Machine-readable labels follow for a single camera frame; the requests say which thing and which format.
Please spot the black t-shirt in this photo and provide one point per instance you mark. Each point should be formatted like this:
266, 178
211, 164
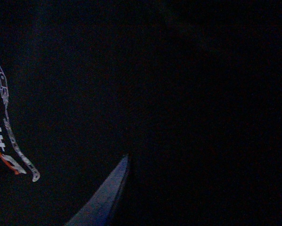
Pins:
191, 90

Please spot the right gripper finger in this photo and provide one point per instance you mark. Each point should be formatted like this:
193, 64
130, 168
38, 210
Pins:
101, 207

